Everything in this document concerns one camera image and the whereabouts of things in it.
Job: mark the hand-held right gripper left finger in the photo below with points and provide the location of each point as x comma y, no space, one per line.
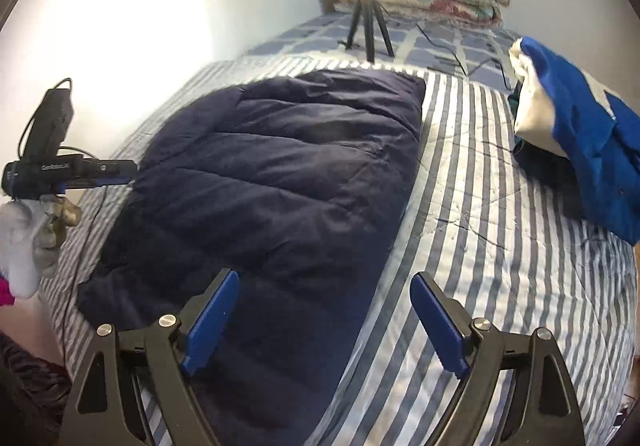
210,321

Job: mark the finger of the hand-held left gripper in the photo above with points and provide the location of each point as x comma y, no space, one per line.
107,168

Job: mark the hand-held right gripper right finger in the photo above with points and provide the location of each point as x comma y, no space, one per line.
437,321

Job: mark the navy puffer jacket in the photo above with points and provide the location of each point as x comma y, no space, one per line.
275,175

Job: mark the person's left hand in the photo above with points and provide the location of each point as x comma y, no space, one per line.
20,236

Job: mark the person's dark knit clothing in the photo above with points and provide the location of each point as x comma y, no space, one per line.
25,396

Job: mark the blue checked bedsheet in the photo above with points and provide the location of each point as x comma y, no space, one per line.
310,38

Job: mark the blue work jacket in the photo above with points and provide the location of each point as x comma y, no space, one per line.
575,90

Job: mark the black tripod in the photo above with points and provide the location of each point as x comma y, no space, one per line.
369,25

